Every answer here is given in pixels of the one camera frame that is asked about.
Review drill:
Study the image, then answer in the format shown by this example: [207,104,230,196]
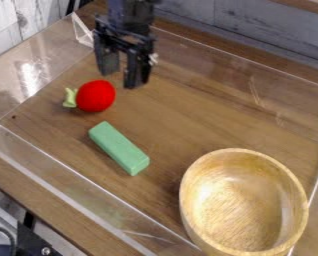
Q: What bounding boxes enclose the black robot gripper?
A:
[94,0,159,89]

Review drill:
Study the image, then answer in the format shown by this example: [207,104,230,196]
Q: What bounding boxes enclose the red plush strawberry toy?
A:
[63,80,116,112]

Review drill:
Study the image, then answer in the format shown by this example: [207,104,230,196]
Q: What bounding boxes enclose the black cable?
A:
[0,225,19,256]

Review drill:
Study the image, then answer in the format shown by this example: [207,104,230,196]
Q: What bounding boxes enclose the black clamp with screw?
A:
[16,223,63,256]

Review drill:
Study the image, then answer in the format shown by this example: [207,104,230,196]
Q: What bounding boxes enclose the green rectangular block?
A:
[88,121,150,176]

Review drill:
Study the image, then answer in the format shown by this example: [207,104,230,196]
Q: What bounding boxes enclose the wooden bowl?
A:
[179,148,309,256]

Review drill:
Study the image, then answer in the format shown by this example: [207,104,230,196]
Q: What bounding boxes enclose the clear acrylic front barrier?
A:
[0,125,202,256]

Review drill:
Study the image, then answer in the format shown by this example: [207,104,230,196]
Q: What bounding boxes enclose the clear acrylic corner bracket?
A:
[71,13,94,48]

